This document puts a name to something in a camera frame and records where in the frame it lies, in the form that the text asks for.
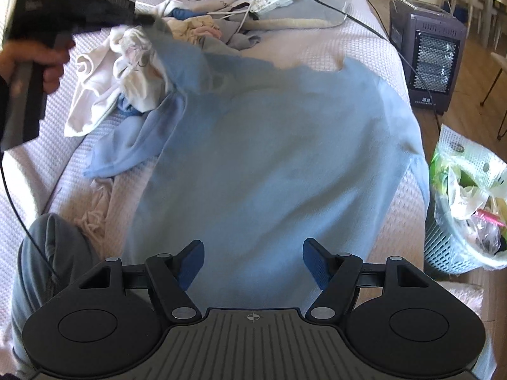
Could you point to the dark blue knit garment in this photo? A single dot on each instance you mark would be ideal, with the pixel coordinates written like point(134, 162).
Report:
point(183, 13)

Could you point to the white garment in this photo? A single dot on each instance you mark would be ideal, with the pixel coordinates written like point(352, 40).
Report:
point(99, 87)

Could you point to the light blue sweatshirt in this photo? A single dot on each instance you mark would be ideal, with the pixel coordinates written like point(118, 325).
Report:
point(257, 146)

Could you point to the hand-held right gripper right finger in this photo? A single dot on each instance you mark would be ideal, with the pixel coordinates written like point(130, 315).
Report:
point(315, 263)

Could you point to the cream printed pajama pants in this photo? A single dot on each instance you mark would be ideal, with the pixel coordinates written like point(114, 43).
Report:
point(194, 27)

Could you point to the white mesh trash basket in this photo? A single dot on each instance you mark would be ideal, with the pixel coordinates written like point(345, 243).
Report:
point(463, 174)

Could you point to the pale fluffy rug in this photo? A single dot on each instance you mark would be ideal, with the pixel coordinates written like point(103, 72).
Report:
point(463, 301)

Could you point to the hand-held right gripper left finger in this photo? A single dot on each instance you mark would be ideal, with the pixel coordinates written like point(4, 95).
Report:
point(193, 263)

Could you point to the grey fleece pad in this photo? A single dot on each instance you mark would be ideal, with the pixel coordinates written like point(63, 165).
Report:
point(317, 8)

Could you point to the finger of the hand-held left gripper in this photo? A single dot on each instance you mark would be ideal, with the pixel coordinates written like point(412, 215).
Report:
point(144, 19)

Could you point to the dark electric heater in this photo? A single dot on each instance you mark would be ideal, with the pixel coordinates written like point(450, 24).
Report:
point(427, 55)

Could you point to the light blue waste basket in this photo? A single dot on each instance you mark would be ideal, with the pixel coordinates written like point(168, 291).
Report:
point(443, 249)

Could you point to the person's left hand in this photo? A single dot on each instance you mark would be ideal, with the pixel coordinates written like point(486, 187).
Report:
point(35, 53)

